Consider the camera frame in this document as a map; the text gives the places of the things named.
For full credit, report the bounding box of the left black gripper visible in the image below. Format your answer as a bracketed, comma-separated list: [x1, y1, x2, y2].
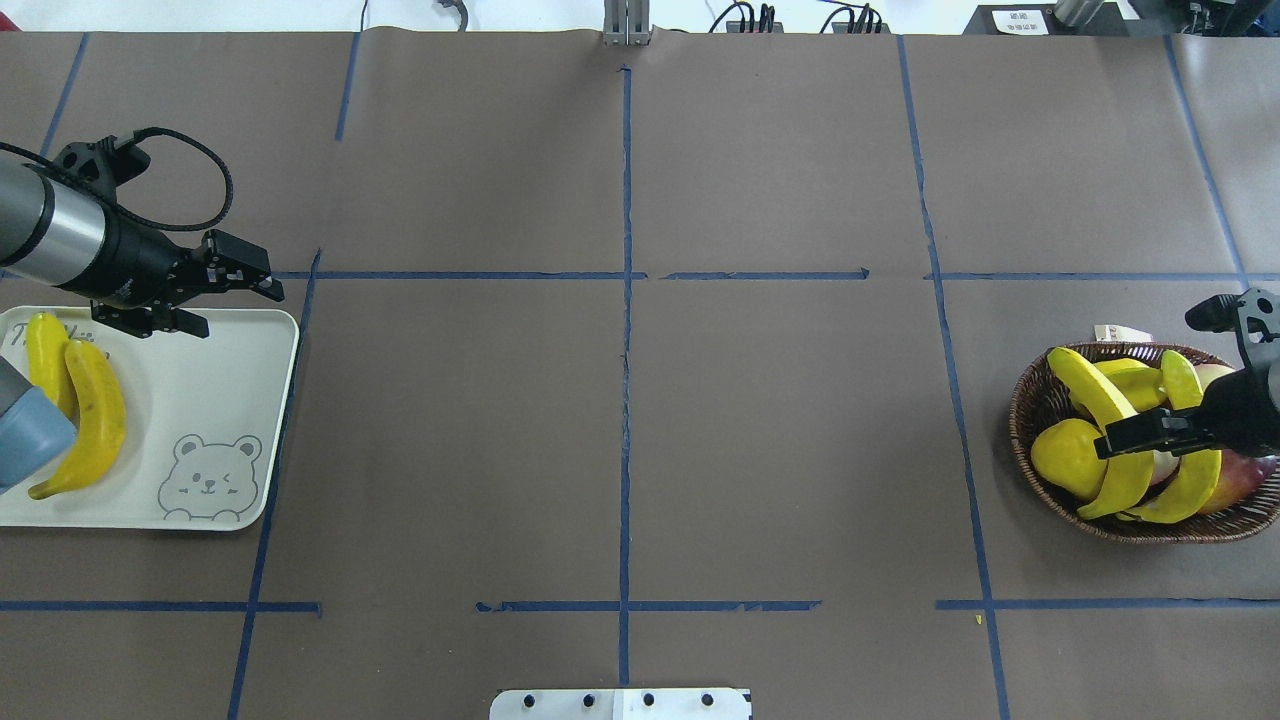
[84, 229, 285, 340]

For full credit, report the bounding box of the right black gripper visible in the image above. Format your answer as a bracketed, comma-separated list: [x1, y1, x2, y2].
[1093, 363, 1279, 460]

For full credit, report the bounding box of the yellow banana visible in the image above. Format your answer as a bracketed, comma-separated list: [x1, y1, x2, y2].
[1046, 347, 1155, 520]
[27, 340, 127, 501]
[26, 313, 78, 421]
[1121, 350, 1222, 524]

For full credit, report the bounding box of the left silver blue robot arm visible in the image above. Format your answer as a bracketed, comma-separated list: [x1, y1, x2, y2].
[1, 161, 285, 340]

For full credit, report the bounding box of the white pale apple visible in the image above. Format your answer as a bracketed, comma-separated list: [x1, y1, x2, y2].
[1149, 451, 1180, 486]

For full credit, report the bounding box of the yellow green starfruit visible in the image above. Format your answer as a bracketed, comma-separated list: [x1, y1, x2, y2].
[1093, 357, 1167, 413]

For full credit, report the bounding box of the pink white peach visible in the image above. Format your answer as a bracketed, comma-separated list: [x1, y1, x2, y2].
[1194, 363, 1236, 391]

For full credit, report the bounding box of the yellow lemon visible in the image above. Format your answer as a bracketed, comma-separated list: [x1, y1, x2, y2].
[1030, 418, 1108, 503]

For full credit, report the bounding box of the white rectangular bear tray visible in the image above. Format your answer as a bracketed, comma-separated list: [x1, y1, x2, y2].
[1, 306, 300, 530]

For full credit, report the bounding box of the paper price tag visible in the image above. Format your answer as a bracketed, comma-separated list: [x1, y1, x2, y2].
[1093, 324, 1155, 345]

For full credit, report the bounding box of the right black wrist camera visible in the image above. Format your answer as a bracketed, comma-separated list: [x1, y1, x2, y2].
[1184, 287, 1279, 372]

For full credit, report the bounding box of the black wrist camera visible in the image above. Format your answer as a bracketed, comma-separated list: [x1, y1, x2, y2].
[52, 136, 151, 199]
[1184, 287, 1279, 372]

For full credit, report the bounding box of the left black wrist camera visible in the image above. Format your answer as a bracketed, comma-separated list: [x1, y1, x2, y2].
[52, 136, 151, 199]

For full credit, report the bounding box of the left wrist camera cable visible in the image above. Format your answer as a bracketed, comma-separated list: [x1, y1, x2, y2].
[100, 127, 236, 233]

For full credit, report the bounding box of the aluminium frame post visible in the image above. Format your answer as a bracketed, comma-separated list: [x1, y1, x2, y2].
[602, 0, 653, 47]

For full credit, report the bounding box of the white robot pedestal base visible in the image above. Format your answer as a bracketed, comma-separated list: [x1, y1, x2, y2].
[488, 687, 754, 719]

